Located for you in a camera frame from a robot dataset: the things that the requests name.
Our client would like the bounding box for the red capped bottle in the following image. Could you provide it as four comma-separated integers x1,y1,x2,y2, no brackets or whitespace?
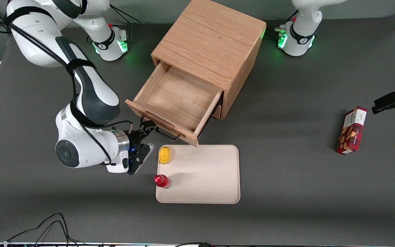
154,174,172,189

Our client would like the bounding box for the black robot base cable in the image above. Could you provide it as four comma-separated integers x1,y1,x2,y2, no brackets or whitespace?
265,10,299,39
109,6,143,44

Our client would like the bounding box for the black metal drawer handle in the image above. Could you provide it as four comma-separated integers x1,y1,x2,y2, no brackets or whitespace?
140,116,181,141

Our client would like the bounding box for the yellow plastic bottle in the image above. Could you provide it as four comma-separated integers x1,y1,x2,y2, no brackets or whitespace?
158,146,172,165

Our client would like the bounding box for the wooden drawer with worn handle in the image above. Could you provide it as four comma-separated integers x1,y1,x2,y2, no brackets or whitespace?
125,61,224,148

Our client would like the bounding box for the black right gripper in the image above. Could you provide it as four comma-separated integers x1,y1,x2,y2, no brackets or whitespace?
128,119,159,155

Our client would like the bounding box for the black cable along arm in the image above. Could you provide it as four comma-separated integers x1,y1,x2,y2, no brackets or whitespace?
0,15,133,166

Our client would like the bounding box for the wooden drawer cabinet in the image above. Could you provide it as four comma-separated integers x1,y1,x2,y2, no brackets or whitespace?
151,0,267,120

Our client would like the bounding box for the black floor cable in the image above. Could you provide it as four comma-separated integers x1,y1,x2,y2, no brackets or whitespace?
33,220,78,247
5,213,81,247

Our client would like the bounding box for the red snack box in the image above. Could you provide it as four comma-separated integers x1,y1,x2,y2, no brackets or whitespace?
336,106,368,155

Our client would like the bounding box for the beige plastic tray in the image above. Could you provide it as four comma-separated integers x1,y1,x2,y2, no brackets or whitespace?
155,144,241,204

